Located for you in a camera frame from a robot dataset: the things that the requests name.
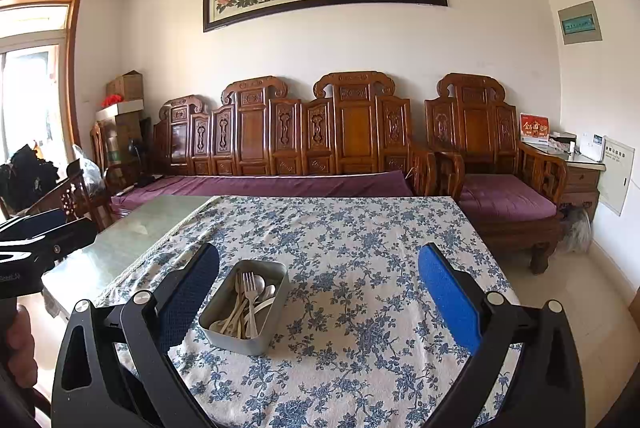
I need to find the black desk lamp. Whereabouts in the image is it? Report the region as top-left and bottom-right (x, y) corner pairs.
(127, 139), (151, 186)

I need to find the clear plastic bag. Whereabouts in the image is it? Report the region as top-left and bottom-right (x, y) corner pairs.
(72, 144), (106, 193)

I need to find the red gift box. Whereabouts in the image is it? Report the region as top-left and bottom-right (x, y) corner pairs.
(520, 113), (551, 143)

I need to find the carved wooden armchair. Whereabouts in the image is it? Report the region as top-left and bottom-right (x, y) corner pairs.
(424, 72), (568, 276)

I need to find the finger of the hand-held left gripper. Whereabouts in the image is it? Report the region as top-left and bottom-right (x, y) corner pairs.
(0, 218), (97, 261)
(0, 208), (69, 242)

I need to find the wooden door frame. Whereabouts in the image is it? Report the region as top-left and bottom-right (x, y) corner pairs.
(0, 0), (83, 169)

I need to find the blue floral tablecloth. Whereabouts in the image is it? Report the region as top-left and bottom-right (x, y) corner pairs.
(95, 195), (523, 428)

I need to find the carved wooden sofa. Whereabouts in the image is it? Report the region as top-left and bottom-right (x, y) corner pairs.
(112, 72), (463, 219)

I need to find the wooden dining chair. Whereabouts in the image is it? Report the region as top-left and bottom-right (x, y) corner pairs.
(22, 168), (108, 233)

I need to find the large green-print carton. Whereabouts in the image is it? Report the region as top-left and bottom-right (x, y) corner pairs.
(100, 114), (147, 169)

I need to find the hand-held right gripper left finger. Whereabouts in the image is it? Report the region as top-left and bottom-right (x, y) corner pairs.
(51, 242), (221, 428)

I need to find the brown cardboard box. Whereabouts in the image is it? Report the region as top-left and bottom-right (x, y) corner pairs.
(106, 70), (145, 101)

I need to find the wooden side table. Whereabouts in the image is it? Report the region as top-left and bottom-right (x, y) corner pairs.
(520, 140), (607, 221)

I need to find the black cloth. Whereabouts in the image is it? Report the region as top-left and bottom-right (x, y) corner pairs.
(0, 142), (61, 213)

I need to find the purple armchair cushion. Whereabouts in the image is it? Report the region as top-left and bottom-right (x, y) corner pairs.
(459, 173), (558, 221)

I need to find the grey wall panel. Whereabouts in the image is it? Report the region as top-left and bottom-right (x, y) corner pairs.
(557, 0), (603, 46)

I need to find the long purple sofa cushion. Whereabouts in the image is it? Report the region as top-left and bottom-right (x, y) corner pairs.
(112, 169), (415, 213)

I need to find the white wall cabinet door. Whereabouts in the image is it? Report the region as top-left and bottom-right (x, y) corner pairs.
(597, 135), (636, 216)

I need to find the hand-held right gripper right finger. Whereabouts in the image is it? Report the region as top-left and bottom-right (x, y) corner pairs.
(417, 243), (587, 428)

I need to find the rectangular metal tin box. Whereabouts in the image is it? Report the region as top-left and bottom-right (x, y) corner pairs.
(198, 259), (289, 356)

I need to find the person's left hand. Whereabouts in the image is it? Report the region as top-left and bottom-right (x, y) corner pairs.
(5, 305), (37, 390)

